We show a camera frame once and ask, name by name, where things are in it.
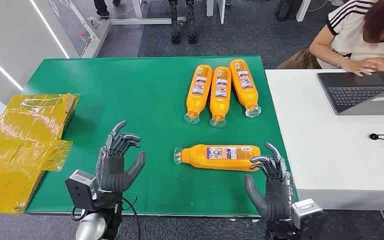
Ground person's right hand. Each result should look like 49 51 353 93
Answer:
341 57 383 77

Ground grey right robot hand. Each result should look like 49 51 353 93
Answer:
243 142 296 222

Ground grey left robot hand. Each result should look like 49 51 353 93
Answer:
95 120 147 194

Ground orange detergent bottle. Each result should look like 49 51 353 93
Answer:
209 66 232 129
173 144 262 172
183 64 214 125
229 59 262 118

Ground dark grey laptop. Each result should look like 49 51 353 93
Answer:
316 71 384 116

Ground white desk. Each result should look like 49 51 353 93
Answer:
264 68 384 212

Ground white table leg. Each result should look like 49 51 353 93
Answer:
295 0 312 23
206 0 226 25

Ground yellow taped cardboard box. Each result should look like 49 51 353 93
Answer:
0 93 80 215

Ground black robot leg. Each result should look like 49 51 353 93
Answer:
185 0 199 45
168 0 182 45

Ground standing person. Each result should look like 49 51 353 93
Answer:
93 0 122 19

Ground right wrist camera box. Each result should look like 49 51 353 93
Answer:
291 198 326 233

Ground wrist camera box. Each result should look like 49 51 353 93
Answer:
65 169 99 212
291 198 326 233

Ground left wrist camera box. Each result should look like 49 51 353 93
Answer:
65 169 99 212

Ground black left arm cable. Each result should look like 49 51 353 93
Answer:
71 196 142 240

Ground white metal frame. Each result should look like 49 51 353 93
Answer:
66 0 180 59

